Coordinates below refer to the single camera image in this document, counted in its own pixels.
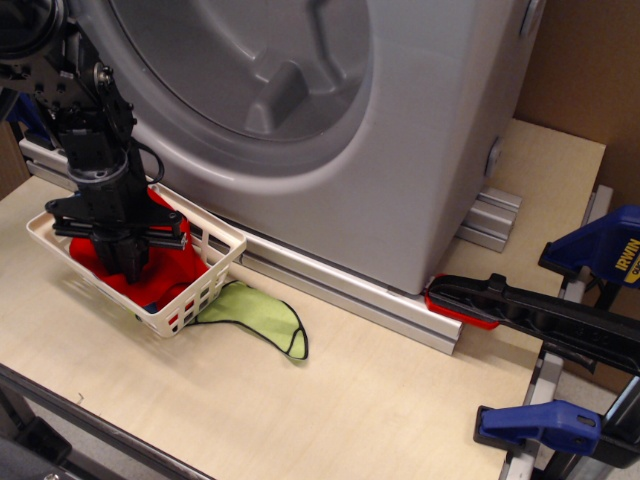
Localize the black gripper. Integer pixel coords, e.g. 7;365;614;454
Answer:
45;167;186;284

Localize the red felt cloth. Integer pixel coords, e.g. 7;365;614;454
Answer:
167;298;195;328
69;219;208;309

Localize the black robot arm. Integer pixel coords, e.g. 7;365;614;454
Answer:
1;1;186;283

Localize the grey toy washing machine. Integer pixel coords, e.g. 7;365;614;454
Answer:
68;1;545;294

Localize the light blue felt cloth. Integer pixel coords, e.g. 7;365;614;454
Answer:
143;301;161;314

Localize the red felt cloth in basket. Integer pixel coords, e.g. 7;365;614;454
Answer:
167;298;195;328

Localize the white plastic basket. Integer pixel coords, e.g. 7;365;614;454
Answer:
27;184;247;338

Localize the green felt sock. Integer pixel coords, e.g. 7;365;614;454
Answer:
193;281;309;361

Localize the short aluminium profile block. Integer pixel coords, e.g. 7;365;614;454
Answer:
456;186;523;253

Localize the blue clamp lower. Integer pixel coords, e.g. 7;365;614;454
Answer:
472;399;640;469

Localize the black red bar clamp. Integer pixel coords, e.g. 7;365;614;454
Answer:
425;274;639;376

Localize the blue Irwin clamp upper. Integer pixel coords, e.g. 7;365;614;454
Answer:
538;205;639;310

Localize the black metal table frame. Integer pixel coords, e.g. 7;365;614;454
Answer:
1;365;208;479

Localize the aluminium rail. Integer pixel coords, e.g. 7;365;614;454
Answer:
18;138;464;356

